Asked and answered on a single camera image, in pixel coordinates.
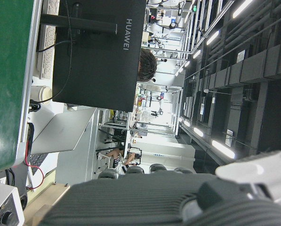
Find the silver laptop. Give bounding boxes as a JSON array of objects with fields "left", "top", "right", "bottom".
[{"left": 27, "top": 107, "right": 98, "bottom": 186}]

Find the black Huawei monitor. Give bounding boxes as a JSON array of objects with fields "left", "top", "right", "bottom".
[{"left": 40, "top": 0, "right": 147, "bottom": 113}]

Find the seated person dark hair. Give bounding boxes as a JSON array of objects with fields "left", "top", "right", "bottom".
[{"left": 137, "top": 48, "right": 158, "bottom": 83}]

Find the ceiling strip light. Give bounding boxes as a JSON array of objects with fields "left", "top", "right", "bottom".
[
  {"left": 211, "top": 140, "right": 236, "bottom": 159},
  {"left": 206, "top": 30, "right": 220, "bottom": 46},
  {"left": 193, "top": 127, "right": 205, "bottom": 138},
  {"left": 232, "top": 0, "right": 254, "bottom": 19}
]

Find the white paper cup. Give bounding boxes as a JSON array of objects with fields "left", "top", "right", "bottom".
[{"left": 31, "top": 85, "right": 53, "bottom": 103}]

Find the background person striped top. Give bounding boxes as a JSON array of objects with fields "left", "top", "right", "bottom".
[{"left": 105, "top": 147, "right": 136, "bottom": 175}]

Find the green conveyor belt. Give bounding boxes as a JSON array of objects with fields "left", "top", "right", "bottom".
[{"left": 0, "top": 0, "right": 44, "bottom": 176}]

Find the red wire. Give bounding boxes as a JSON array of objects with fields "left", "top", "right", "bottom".
[{"left": 24, "top": 140, "right": 45, "bottom": 190}]

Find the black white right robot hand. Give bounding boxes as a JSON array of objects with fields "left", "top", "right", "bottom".
[{"left": 39, "top": 148, "right": 281, "bottom": 226}]

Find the white keyboard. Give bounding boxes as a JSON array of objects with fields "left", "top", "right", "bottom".
[{"left": 36, "top": 0, "right": 61, "bottom": 80}]

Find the white conveyor control box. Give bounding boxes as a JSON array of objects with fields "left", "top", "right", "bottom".
[{"left": 0, "top": 180, "right": 25, "bottom": 226}]

